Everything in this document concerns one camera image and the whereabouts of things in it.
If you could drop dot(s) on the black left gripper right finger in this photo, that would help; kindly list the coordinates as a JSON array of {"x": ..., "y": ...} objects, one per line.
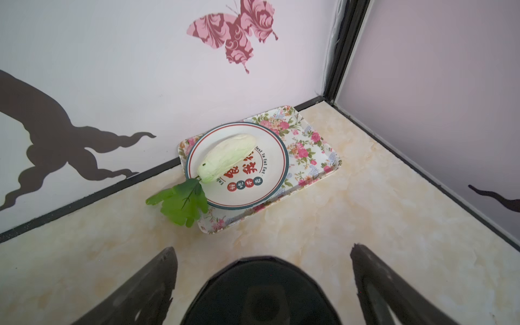
[{"x": 386, "y": 297}]

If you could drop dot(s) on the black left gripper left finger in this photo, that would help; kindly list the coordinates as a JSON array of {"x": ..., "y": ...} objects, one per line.
[{"x": 144, "y": 299}]

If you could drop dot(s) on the black thermos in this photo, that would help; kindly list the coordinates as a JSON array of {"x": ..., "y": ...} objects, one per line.
[{"x": 261, "y": 290}]

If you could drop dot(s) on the green plastic leaf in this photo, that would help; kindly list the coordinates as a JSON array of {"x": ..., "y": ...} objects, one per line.
[{"x": 182, "y": 204}]

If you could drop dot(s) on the floral rectangular tray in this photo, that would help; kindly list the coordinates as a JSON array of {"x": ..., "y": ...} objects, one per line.
[{"x": 310, "y": 160}]

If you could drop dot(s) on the toy napa cabbage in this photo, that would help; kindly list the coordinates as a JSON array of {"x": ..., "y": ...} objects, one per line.
[{"x": 224, "y": 156}]

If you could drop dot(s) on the white round plate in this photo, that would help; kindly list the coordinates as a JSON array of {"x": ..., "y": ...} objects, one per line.
[{"x": 254, "y": 179}]

